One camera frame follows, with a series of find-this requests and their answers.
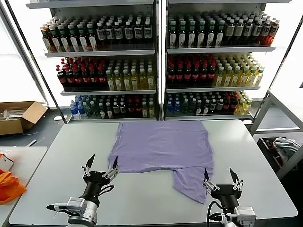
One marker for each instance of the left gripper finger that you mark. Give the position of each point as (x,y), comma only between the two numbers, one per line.
(88,166)
(114,166)

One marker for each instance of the red drink bottle white label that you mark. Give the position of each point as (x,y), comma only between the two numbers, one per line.
(274,32)
(266,32)

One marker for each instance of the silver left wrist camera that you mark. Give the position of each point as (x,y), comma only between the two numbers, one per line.
(75,204)

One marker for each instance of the grey crumpled cloth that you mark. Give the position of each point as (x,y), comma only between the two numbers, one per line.
(284,143)

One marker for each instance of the tea bottle green neck label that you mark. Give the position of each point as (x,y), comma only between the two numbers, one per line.
(74,42)
(173,36)
(220,36)
(92,42)
(192,36)
(211,36)
(65,42)
(56,42)
(83,42)
(201,36)
(182,36)

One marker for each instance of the open cardboard box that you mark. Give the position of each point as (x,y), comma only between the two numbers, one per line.
(33,113)

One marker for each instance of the grey floor stick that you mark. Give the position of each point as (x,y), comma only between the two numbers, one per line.
(32,142)

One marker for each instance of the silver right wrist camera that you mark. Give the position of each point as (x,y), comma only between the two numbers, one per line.
(245,212)

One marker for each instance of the small white card box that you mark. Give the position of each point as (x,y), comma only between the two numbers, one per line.
(4,163)

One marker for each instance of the cola bottle red cap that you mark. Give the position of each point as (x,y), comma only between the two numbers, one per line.
(94,79)
(211,75)
(102,79)
(70,80)
(86,80)
(171,76)
(187,76)
(203,76)
(78,80)
(62,80)
(195,76)
(179,76)

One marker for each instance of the orange fabric bag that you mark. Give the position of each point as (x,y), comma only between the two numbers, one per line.
(9,186)

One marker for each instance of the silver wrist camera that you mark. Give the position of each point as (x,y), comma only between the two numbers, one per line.
(245,212)
(75,204)

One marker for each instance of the red cloth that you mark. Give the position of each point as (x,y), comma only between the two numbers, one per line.
(272,151)

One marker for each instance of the dark metal frame pole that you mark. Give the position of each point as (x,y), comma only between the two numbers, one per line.
(37,63)
(277,71)

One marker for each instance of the black storage bin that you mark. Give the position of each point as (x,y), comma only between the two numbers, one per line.
(262,144)

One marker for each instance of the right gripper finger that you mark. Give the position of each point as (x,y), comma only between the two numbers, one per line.
(236,180)
(208,182)

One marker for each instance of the grey metal frame table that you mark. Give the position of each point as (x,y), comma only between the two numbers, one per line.
(262,111)

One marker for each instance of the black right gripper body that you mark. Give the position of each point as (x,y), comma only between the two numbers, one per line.
(226,191)

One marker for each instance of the amber tea bottle white label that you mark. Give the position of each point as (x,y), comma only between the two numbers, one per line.
(47,42)

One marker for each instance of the dark bottle beige label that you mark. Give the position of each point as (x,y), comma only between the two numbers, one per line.
(229,33)
(239,33)

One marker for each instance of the grey metal shelving unit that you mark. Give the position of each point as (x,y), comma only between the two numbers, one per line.
(213,50)
(94,53)

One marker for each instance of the dark bottle blue white label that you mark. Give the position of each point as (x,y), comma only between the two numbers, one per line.
(101,35)
(110,35)
(138,33)
(119,34)
(147,33)
(129,34)
(257,32)
(248,32)

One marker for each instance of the white side table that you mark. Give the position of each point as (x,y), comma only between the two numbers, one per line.
(28,160)

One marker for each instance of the yellow juice bottle white cap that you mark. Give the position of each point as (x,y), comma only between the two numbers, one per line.
(259,78)
(134,82)
(110,82)
(126,82)
(150,81)
(219,79)
(118,82)
(236,79)
(143,81)
(228,79)
(244,78)
(252,78)

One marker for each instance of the purple t-shirt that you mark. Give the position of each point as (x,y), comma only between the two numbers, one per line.
(161,146)

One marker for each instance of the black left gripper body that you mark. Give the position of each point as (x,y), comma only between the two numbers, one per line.
(97,178)

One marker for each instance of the small white floor object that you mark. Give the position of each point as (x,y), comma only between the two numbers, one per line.
(56,118)

